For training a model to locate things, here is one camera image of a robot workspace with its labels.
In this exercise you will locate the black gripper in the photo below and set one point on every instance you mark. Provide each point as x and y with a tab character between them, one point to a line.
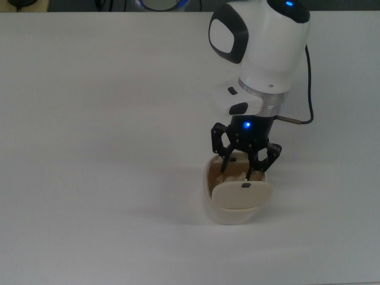
252	133

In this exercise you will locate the white paper trash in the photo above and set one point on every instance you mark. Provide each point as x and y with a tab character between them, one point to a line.
233	178

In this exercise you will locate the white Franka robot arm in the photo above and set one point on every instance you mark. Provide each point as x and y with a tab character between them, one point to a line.
273	44

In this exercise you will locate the robot base blue light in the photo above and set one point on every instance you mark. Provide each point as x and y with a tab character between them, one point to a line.
169	3

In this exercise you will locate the small white lidded bin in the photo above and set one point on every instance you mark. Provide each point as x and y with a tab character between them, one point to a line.
231	205

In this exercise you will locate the small black object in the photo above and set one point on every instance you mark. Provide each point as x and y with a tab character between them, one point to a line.
22	2

